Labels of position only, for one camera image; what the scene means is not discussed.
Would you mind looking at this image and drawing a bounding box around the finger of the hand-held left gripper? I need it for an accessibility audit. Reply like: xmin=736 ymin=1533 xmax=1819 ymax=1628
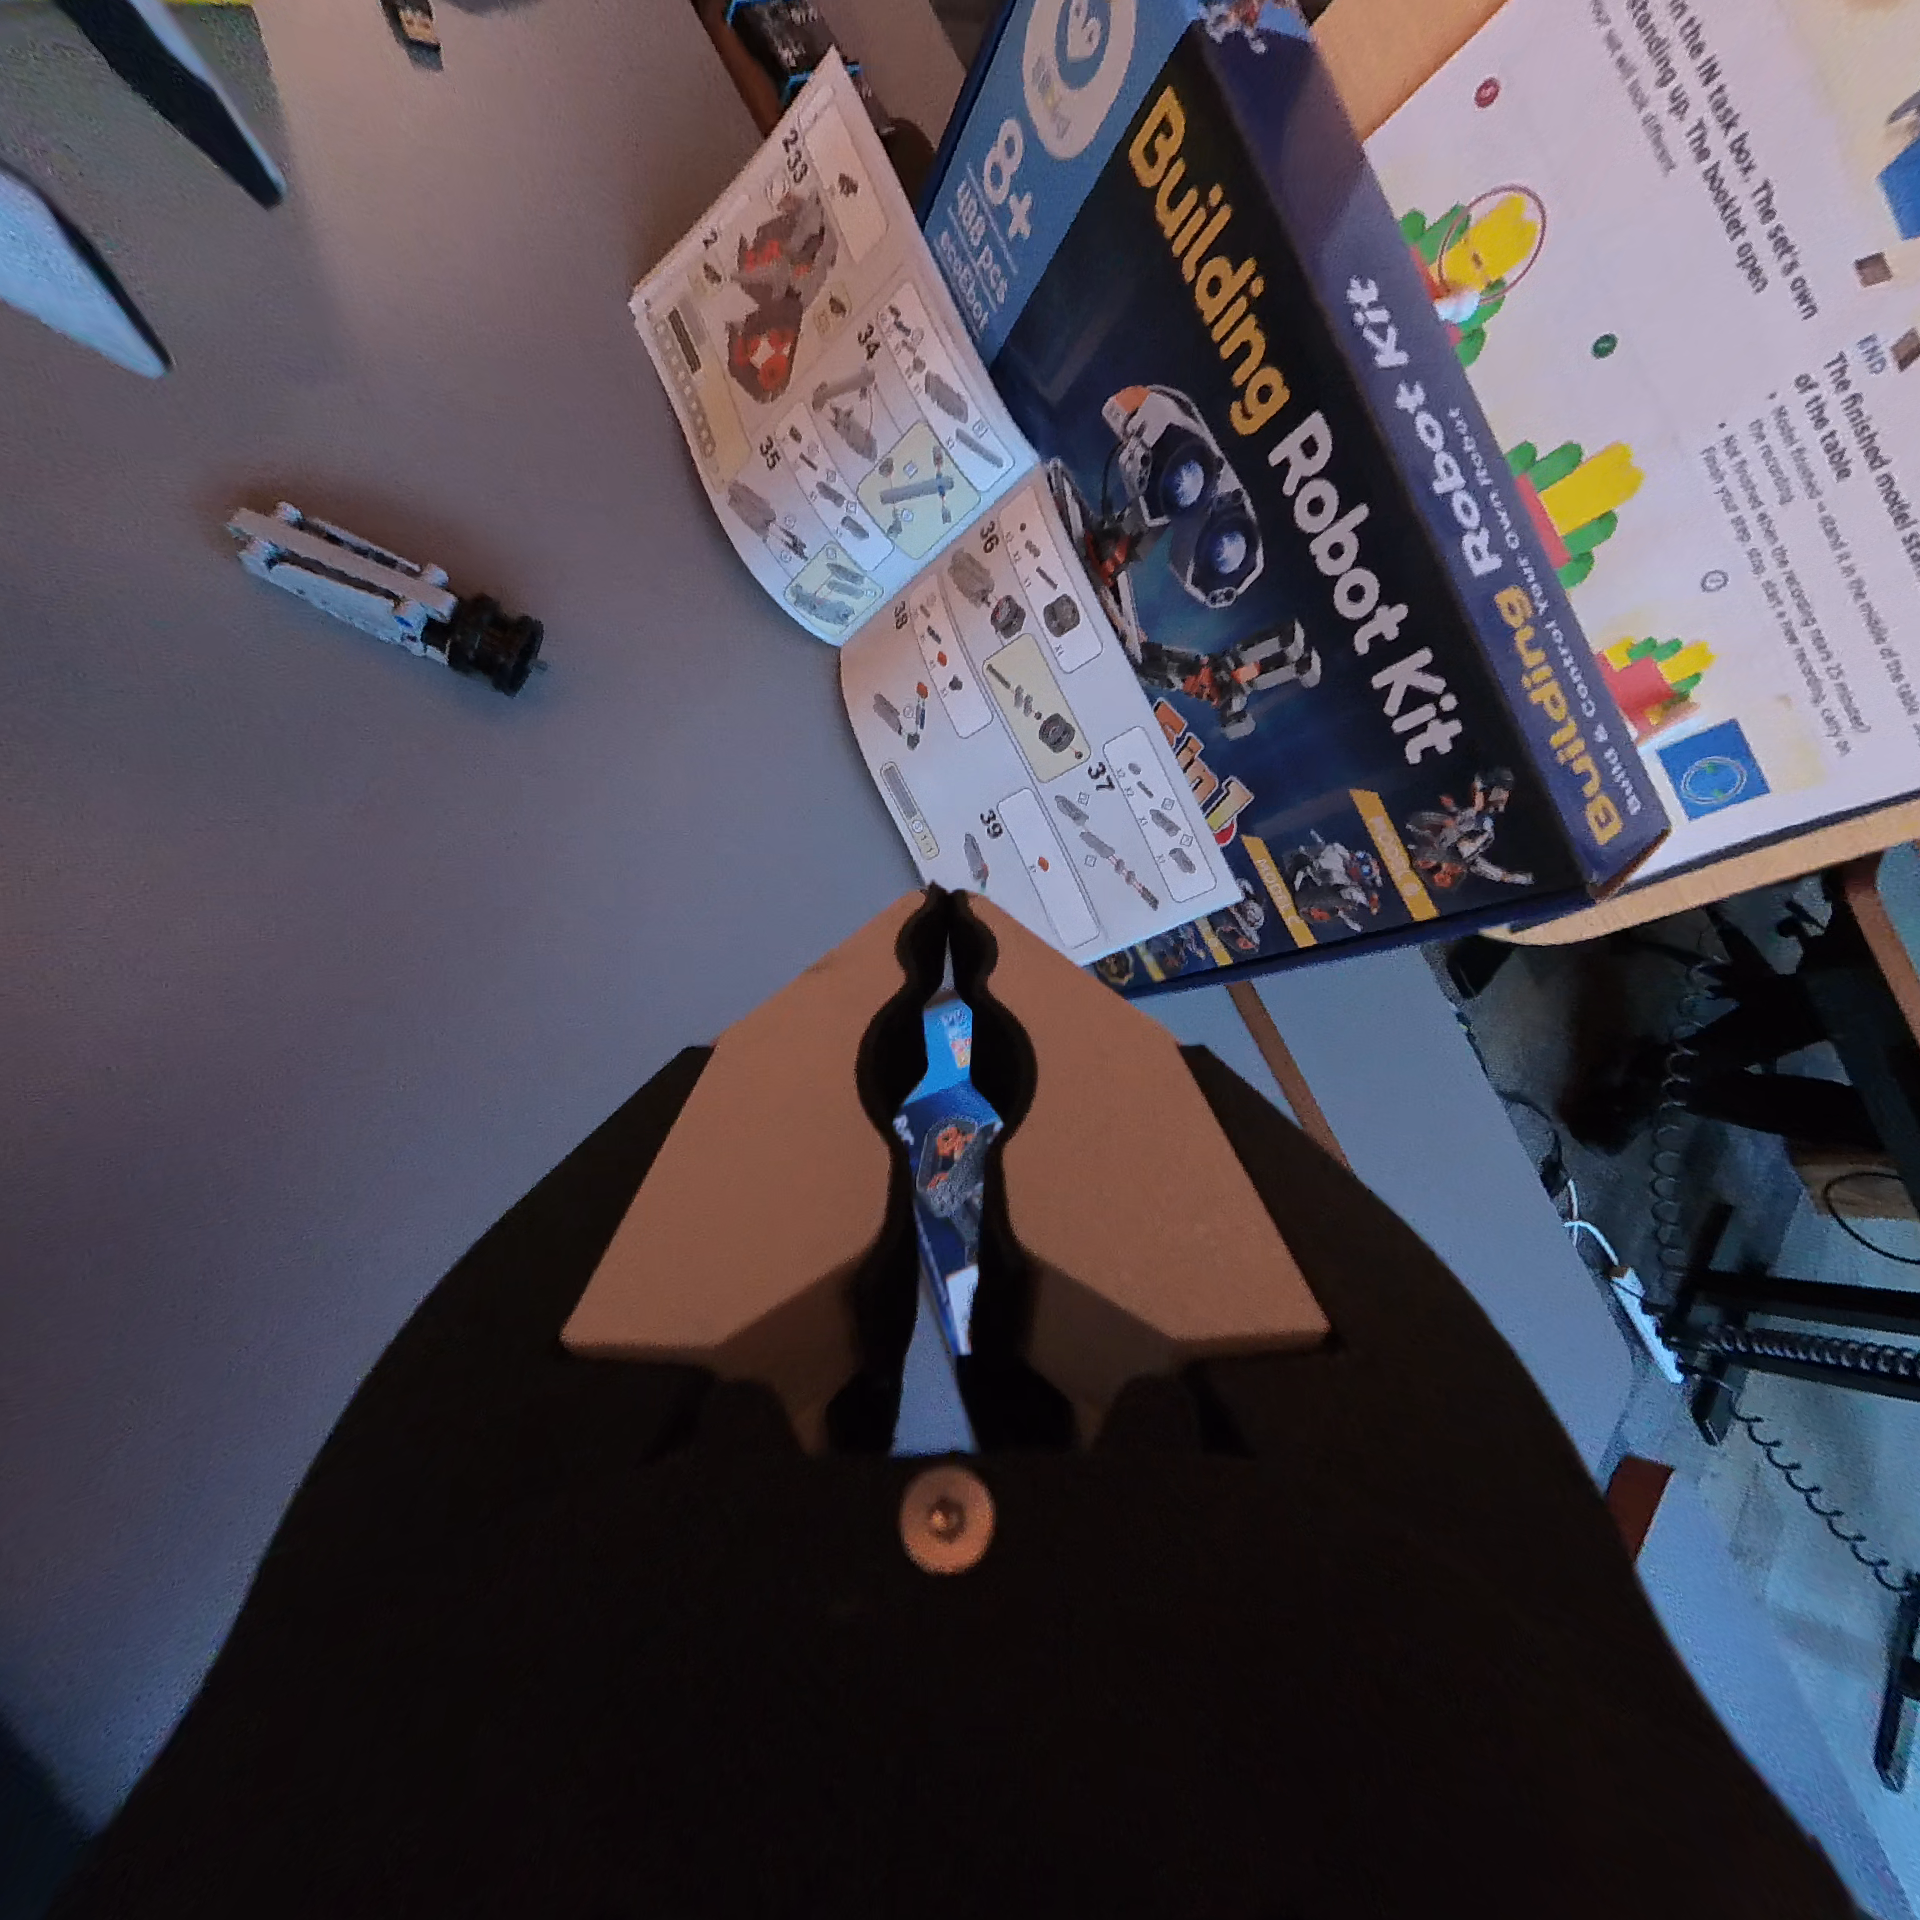
xmin=0 ymin=163 xmax=170 ymax=380
xmin=57 ymin=0 xmax=288 ymax=208

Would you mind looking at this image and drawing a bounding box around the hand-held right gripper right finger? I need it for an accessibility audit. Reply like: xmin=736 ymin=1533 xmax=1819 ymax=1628
xmin=949 ymin=889 xmax=1333 ymax=1451

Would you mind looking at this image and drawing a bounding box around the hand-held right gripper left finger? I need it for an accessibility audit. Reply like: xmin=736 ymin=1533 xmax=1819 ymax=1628
xmin=560 ymin=885 xmax=941 ymax=1451

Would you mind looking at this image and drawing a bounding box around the small blue leaflet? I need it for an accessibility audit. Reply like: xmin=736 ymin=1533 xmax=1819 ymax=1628
xmin=895 ymin=990 xmax=1003 ymax=1359

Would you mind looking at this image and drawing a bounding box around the white block assembly with wheel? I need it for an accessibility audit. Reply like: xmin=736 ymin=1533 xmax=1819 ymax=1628
xmin=224 ymin=502 xmax=547 ymax=697

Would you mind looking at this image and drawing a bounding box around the white printed task sheet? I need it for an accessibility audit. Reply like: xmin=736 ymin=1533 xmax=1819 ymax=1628
xmin=1357 ymin=0 xmax=1920 ymax=886

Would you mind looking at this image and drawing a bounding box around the dark blue robot kit box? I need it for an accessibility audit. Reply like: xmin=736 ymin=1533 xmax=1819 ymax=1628
xmin=918 ymin=0 xmax=1672 ymax=1001

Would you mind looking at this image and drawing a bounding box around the black box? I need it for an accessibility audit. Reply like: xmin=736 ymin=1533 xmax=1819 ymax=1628
xmin=719 ymin=0 xmax=961 ymax=167

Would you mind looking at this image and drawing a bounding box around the open instruction booklet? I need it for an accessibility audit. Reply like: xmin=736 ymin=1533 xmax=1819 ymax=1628
xmin=631 ymin=52 xmax=1247 ymax=963

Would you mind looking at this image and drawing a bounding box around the white cable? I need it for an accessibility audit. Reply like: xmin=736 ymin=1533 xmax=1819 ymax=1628
xmin=1558 ymin=1215 xmax=1688 ymax=1382

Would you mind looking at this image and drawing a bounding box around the black coiled cable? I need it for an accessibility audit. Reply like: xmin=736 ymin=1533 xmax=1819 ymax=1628
xmin=1640 ymin=931 xmax=1920 ymax=1636

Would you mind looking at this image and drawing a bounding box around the black metal frame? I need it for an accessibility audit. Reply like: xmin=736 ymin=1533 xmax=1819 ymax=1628
xmin=1649 ymin=871 xmax=1920 ymax=1441

